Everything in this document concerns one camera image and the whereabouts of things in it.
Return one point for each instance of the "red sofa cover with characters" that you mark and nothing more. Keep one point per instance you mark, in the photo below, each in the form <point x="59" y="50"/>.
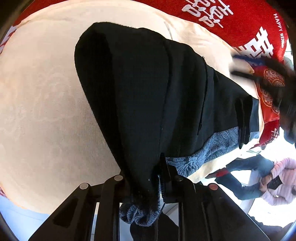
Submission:
<point x="252" y="28"/>

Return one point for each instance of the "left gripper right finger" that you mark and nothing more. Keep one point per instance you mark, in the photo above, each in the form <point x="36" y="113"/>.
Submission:
<point x="205" y="213"/>

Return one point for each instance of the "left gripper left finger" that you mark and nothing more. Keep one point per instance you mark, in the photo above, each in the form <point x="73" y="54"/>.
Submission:
<point x="73" y="219"/>

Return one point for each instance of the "black pants with blue trim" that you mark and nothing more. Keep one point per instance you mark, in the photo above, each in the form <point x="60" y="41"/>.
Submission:
<point x="154" y="97"/>

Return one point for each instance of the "cream seat cushion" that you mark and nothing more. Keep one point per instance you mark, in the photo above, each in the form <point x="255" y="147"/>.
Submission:
<point x="50" y="141"/>

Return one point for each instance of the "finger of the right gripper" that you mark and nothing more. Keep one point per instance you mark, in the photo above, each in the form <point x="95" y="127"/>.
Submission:
<point x="246" y="75"/>
<point x="251" y="61"/>

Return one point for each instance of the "red embroidered pillow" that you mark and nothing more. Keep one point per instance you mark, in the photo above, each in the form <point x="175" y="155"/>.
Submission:
<point x="270" y="115"/>

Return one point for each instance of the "seated person in pink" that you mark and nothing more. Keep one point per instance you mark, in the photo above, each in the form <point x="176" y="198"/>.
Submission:
<point x="276" y="184"/>

